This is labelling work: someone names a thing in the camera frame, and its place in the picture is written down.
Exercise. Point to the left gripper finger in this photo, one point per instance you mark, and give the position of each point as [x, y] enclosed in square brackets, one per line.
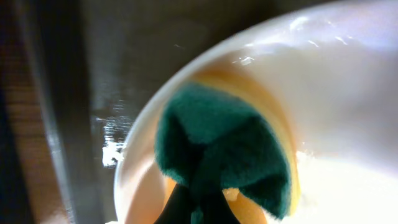
[180, 206]

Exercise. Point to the green and yellow sponge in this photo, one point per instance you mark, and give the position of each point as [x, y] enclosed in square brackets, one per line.
[225, 131]

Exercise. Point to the white plate with yellow stain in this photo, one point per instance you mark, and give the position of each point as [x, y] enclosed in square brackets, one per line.
[330, 73]

